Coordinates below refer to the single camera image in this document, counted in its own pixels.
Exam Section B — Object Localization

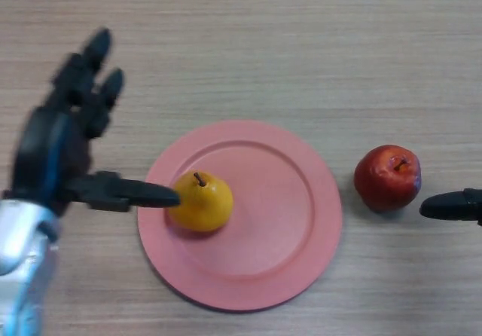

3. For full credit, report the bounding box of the yellow pear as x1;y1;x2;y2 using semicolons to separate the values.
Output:
166;171;235;234

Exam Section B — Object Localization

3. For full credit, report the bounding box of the pink round plate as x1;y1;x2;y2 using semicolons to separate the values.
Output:
137;120;343;311

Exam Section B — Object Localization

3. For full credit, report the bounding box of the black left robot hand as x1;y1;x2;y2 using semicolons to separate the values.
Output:
10;27;181;217

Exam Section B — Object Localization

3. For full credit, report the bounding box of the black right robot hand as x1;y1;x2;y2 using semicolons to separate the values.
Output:
419;188;482;227

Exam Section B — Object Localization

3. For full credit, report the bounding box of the red apple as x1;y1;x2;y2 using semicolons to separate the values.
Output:
353;144;423;212

